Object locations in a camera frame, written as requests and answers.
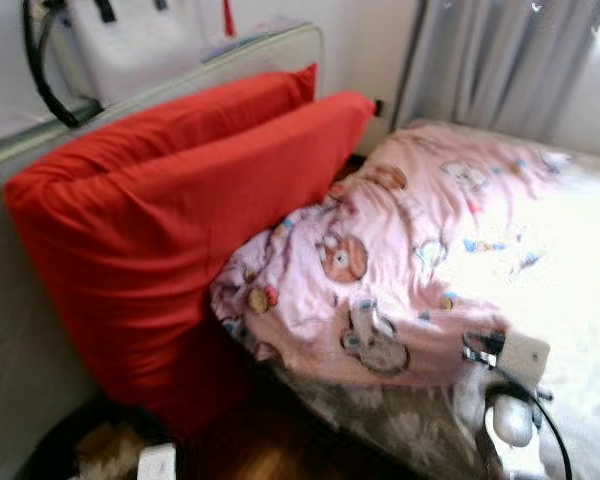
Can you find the pink cartoon print blanket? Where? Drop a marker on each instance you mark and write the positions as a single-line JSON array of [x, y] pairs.
[[400, 250]]

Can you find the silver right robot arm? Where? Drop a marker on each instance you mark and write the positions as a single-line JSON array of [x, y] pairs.
[[512, 420]]

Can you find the bed with grey floral sheet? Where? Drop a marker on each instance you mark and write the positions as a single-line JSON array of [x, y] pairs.
[[580, 280]]

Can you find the grey pleated curtain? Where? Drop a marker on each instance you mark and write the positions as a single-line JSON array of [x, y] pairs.
[[500, 60]]

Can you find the red covered mattress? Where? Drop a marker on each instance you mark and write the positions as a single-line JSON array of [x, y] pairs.
[[200, 115], [150, 240]]

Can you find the crumpled paper rubbish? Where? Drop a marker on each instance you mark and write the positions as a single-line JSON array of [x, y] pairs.
[[110, 450]]

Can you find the red hanging tassel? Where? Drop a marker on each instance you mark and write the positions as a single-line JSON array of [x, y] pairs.
[[229, 18]]

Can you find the white bag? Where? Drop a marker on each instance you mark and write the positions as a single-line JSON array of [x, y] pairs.
[[140, 55]]

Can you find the black round waste bin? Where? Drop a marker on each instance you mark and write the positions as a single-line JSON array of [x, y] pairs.
[[40, 455]]

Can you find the grey quilted upright mattress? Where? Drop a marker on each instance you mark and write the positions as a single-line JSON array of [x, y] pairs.
[[10, 330]]

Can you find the black curved hoop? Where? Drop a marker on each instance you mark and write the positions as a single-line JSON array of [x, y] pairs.
[[32, 60]]

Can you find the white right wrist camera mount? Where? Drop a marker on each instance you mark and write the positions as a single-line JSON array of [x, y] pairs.
[[525, 358]]

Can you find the dark wall socket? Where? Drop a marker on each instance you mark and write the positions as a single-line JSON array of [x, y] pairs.
[[379, 107]]

